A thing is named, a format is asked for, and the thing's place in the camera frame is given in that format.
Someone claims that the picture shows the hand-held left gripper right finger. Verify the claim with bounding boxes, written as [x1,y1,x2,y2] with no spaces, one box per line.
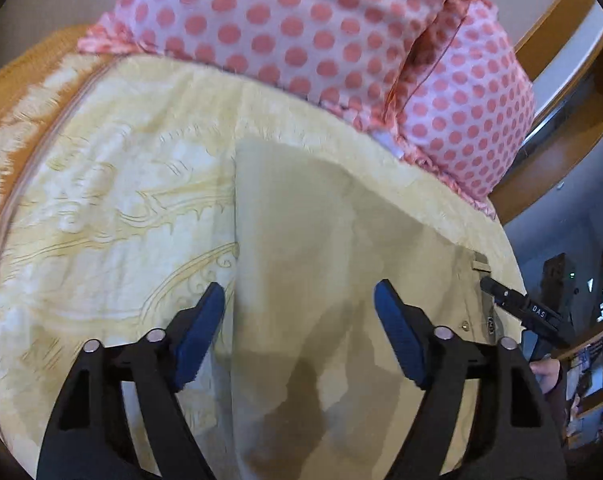
[374,279,567,480]

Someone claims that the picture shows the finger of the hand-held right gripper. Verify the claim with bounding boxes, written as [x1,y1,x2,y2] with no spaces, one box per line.
[480,277,521,308]

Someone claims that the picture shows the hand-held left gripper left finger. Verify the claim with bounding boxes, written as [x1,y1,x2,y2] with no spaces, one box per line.
[36,282,226,480]

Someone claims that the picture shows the beige pants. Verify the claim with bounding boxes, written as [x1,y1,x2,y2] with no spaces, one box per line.
[232,136,525,480]

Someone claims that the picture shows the person's right hand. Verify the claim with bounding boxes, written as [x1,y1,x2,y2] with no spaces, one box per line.
[530,358,562,394]

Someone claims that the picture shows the dark box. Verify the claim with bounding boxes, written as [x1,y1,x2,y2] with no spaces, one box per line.
[540,254,579,313]

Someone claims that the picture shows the wooden shelf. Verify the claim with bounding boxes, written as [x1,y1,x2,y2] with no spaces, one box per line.
[556,322,603,448]

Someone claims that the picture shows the wooden headboard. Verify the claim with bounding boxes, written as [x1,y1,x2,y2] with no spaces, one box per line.
[490,0,603,226]

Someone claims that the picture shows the yellow patterned blanket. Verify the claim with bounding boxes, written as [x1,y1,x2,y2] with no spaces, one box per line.
[0,54,528,480]

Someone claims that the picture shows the small pink polka dot pillow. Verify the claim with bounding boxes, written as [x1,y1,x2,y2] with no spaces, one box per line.
[381,0,538,221]

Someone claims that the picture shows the large pink polka dot pillow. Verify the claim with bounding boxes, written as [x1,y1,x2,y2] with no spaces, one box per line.
[76,0,479,128]

